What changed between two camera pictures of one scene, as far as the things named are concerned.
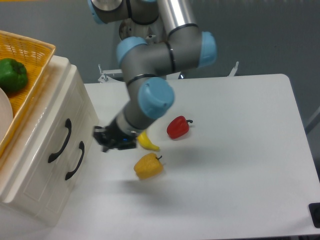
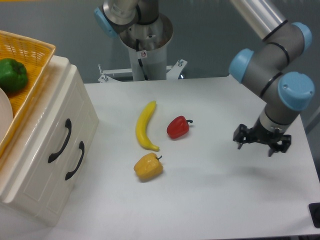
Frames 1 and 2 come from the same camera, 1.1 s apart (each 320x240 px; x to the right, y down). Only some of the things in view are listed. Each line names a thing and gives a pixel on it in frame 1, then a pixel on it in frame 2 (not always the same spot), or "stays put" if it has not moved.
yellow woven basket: x=36 y=55 stays put
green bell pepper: x=13 y=74 stays put
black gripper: x=115 y=138 to x=259 y=134
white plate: x=6 y=115 stays put
